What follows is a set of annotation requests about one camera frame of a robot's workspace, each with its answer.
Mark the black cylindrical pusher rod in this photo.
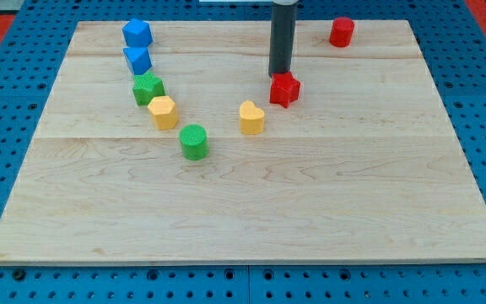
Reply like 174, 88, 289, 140
268, 0, 298, 77

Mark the red star block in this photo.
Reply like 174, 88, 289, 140
269, 72, 300, 108

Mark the green star block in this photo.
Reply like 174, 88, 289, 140
132, 71, 165, 106

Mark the red cylinder block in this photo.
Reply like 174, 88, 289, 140
329, 17, 355, 47

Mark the yellow heart block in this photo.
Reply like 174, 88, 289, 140
239, 100, 265, 135

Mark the blue cube block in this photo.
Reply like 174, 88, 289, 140
122, 19, 153, 47

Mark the green cylinder block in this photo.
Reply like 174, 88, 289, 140
179, 124, 208, 160

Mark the yellow hexagon block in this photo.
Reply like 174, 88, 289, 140
148, 95, 179, 130

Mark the blue triangle block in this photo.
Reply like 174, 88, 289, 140
123, 47, 152, 75

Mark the wooden board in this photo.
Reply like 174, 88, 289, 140
0, 20, 486, 266

